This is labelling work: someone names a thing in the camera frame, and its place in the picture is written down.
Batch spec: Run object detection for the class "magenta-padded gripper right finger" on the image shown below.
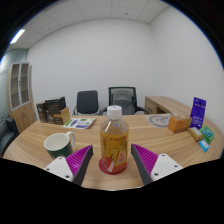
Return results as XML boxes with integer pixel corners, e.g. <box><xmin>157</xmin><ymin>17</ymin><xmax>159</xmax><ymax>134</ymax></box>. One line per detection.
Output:
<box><xmin>129</xmin><ymin>143</ymin><xmax>184</xmax><ymax>186</ymax></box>

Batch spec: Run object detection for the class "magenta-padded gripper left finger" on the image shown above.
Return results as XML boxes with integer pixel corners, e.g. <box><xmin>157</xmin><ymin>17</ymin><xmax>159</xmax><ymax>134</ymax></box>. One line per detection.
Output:
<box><xmin>44</xmin><ymin>144</ymin><xmax>95</xmax><ymax>187</ymax></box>

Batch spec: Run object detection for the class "yellow tea drink bottle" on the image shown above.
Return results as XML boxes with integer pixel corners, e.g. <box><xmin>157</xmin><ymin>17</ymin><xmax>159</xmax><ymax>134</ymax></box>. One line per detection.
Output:
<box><xmin>99</xmin><ymin>105</ymin><xmax>130</xmax><ymax>175</ymax></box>

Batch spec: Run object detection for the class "green red-print mug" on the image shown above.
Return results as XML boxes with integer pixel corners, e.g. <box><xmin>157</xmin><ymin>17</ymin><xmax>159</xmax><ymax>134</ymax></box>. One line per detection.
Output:
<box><xmin>43</xmin><ymin>131</ymin><xmax>76</xmax><ymax>160</ymax></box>

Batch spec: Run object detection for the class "white green printed leaflet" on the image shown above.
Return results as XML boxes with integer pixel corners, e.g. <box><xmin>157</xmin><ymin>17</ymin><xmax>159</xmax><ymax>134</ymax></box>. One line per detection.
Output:
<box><xmin>62</xmin><ymin>116</ymin><xmax>97</xmax><ymax>130</ymax></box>

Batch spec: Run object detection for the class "round white printed mat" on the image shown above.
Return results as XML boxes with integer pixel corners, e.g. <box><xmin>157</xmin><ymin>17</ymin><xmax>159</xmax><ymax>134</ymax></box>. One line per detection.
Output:
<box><xmin>144</xmin><ymin>113</ymin><xmax>176</xmax><ymax>129</ymax></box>

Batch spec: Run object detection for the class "orange cardboard box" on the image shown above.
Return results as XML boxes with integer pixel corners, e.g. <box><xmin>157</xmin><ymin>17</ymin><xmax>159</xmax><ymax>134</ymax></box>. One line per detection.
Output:
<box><xmin>167</xmin><ymin>114</ymin><xmax>193</xmax><ymax>134</ymax></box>

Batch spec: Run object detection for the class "small tan box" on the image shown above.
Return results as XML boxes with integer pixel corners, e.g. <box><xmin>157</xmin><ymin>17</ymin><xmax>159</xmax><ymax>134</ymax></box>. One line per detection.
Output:
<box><xmin>186</xmin><ymin>126</ymin><xmax>204</xmax><ymax>142</ymax></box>

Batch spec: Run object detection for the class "small light blue box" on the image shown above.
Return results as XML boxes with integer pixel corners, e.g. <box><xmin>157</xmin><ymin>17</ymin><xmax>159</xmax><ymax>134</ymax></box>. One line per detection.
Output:
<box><xmin>198</xmin><ymin>139</ymin><xmax>210</xmax><ymax>153</ymax></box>

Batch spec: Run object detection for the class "dark grey office chair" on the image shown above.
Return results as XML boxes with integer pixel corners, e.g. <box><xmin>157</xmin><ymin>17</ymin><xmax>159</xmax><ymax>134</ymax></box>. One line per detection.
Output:
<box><xmin>72</xmin><ymin>90</ymin><xmax>101</xmax><ymax>117</ymax></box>

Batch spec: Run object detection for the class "large dark brown box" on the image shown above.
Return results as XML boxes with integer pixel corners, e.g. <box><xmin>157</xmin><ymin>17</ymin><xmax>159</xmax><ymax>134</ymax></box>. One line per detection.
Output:
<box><xmin>44</xmin><ymin>96</ymin><xmax>67</xmax><ymax>125</ymax></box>

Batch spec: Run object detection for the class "wooden side desk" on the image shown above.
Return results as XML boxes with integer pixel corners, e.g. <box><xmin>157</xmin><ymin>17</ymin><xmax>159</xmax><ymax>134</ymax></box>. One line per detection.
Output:
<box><xmin>144</xmin><ymin>95</ymin><xmax>194</xmax><ymax>116</ymax></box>

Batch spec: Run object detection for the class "small dark brown box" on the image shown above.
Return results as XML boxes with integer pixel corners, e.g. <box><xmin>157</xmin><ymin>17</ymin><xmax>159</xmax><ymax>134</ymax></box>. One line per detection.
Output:
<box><xmin>35</xmin><ymin>101</ymin><xmax>48</xmax><ymax>123</ymax></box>

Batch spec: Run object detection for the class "black mesh office chair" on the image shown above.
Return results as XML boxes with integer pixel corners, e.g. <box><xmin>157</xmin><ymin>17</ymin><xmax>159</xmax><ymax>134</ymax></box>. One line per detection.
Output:
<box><xmin>99</xmin><ymin>86</ymin><xmax>149</xmax><ymax>116</ymax></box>

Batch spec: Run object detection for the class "green flat box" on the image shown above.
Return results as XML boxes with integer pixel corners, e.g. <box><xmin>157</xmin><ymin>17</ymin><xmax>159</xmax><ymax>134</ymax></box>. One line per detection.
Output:
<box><xmin>199</xmin><ymin>125</ymin><xmax>215</xmax><ymax>145</ymax></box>

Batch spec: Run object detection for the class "wooden shelf cabinet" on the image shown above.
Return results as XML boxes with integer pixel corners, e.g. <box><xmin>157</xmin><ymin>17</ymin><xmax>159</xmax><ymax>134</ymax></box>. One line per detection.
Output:
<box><xmin>6</xmin><ymin>61</ymin><xmax>37</xmax><ymax>134</ymax></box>

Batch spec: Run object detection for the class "purple upright box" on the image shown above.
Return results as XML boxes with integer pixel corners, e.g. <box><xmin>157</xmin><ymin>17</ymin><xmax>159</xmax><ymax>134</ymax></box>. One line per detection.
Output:
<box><xmin>189</xmin><ymin>96</ymin><xmax>207</xmax><ymax>130</ymax></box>

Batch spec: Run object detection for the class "small ceiling light panel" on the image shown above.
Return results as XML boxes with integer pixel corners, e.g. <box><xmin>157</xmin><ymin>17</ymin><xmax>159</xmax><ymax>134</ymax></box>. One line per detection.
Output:
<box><xmin>9</xmin><ymin>29</ymin><xmax>26</xmax><ymax>45</ymax></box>

